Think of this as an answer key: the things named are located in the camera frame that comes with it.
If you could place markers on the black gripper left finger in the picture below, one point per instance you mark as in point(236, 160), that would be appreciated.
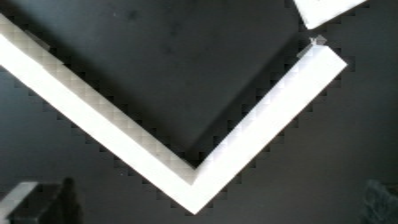
point(40, 203)

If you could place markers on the white U-shaped border frame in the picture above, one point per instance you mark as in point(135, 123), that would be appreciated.
point(190, 183)

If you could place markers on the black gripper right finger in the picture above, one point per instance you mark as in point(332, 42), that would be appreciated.
point(380, 203)

